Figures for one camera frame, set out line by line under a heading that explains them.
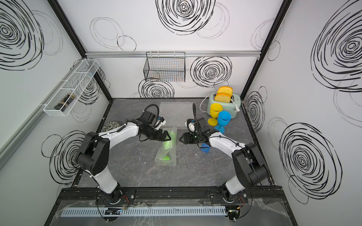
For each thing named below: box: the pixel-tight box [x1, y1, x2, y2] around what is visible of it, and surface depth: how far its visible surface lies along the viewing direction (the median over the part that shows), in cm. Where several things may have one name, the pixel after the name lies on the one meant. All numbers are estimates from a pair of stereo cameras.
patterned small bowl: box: [102, 121, 121, 132], surface depth 101 cm
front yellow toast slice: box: [213, 92, 232, 104], surface depth 98 cm
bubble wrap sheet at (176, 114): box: [159, 101, 196, 128], surface depth 114 cm
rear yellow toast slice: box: [217, 86, 233, 96], surface depth 98 cm
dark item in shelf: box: [54, 92, 76, 112], surface depth 69 cm
